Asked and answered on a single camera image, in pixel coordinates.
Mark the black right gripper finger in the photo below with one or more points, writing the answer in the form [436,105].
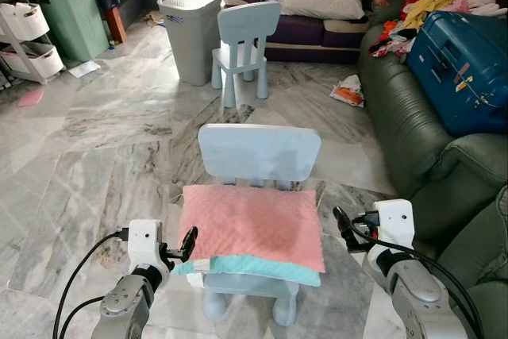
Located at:
[342,224]

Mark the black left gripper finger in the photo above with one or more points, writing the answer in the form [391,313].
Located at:
[189,241]

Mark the pink dotted pillow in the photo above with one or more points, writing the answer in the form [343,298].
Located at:
[254,228]

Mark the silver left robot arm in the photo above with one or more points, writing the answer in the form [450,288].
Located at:
[123,307]

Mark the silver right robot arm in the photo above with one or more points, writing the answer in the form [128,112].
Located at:
[417,295]

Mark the mint green pillow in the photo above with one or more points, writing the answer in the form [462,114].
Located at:
[270,269]

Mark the dark purple sofa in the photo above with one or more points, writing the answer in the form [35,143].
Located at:
[305,31]

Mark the cream pillow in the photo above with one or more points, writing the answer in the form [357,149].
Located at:
[321,4]

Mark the light blue child chair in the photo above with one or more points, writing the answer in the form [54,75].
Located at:
[258,152]
[248,21]

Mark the orange white plastic bag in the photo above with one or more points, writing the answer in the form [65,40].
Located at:
[348,93]

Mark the red garment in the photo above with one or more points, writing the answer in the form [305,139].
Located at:
[389,37]

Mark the blue hard suitcase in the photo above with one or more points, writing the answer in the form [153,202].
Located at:
[460,69]

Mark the grey laundry basket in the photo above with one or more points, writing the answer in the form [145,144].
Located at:
[190,45]

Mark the white paper sheet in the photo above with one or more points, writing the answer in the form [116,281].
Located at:
[83,69]

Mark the pink paper sheet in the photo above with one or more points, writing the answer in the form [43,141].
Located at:
[30,98]

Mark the yellow garment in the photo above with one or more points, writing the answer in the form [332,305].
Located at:
[432,1]

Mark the green laundry hamper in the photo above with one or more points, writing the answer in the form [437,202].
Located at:
[75,25]

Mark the pink garment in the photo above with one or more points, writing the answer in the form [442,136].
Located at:
[484,1]

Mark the white storage cart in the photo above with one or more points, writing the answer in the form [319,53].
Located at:
[24,21]

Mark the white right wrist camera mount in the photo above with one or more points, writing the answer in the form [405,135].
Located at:
[394,220]

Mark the brown wooden post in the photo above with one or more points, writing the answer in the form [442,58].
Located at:
[116,25]

